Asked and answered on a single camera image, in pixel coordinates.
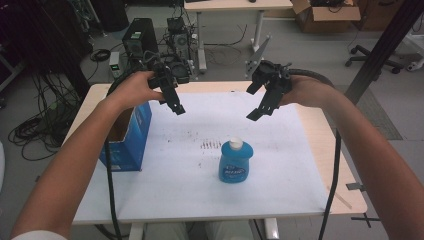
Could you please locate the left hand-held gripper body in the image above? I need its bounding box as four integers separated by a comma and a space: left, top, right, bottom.
133, 49, 193, 90

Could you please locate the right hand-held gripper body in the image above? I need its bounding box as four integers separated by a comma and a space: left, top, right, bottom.
245, 34, 294, 101

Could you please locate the blue cardboard box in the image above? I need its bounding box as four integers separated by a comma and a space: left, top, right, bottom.
99, 101, 153, 173

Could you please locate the blue bottle with white cap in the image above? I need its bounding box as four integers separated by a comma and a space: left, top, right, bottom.
218, 136, 254, 184

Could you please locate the person's left hand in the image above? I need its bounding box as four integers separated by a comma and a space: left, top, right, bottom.
105, 70, 166, 112

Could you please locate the person's right hand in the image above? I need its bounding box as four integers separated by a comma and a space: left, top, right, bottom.
279, 74, 335, 109

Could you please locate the black computer tower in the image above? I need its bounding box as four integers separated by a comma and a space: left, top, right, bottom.
122, 18, 159, 64

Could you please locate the small white device green light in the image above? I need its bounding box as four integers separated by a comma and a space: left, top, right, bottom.
109, 51, 123, 80

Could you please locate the white background table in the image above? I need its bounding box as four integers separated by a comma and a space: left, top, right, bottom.
183, 0, 294, 74

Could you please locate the open brown cardboard box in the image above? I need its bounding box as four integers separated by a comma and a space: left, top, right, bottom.
291, 0, 362, 34

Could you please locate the light wooden table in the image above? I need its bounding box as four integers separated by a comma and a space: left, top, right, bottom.
64, 80, 368, 225

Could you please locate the black office chair base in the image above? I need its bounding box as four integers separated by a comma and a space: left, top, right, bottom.
344, 44, 404, 75

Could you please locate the white table mat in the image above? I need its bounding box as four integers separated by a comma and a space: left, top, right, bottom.
73, 91, 329, 224

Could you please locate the grey floor mat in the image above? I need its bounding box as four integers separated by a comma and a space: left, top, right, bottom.
333, 84, 404, 141

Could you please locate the black metal pillar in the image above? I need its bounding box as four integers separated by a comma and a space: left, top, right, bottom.
343, 0, 424, 106

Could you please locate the pale strip of tape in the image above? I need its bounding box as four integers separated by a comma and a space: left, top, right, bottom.
326, 185, 353, 210

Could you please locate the brown cabinet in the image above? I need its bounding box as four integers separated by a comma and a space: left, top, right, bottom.
353, 0, 406, 33

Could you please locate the white table leg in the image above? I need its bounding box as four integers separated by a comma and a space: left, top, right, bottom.
264, 218, 280, 240
128, 223, 145, 240

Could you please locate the dark curtain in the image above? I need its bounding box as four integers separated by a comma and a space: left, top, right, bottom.
0, 0, 93, 99

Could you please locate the black tape cross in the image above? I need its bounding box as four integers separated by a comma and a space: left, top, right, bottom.
350, 213, 381, 229

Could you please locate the white sleeve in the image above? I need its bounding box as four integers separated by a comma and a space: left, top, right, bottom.
10, 229, 68, 240

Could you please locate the open-frame computer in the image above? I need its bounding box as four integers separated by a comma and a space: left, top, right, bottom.
166, 16, 192, 63

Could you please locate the loose black cable under table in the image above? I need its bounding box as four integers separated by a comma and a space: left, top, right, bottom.
203, 23, 249, 67

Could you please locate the coiled black cable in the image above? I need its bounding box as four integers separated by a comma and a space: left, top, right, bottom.
89, 48, 112, 63

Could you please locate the right hand-held gripper cable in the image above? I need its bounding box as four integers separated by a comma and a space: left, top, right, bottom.
289, 68, 343, 240

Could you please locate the hand-held gripper cable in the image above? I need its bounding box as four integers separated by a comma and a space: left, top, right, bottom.
103, 68, 148, 240
289, 68, 343, 240

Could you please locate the left hand-held gripper cable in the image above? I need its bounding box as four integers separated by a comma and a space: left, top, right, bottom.
103, 68, 148, 240

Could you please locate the black bracket on table edge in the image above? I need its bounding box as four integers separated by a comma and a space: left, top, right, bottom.
345, 182, 366, 193

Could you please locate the tangle of black floor cables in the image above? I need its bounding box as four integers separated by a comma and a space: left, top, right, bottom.
8, 71, 84, 162

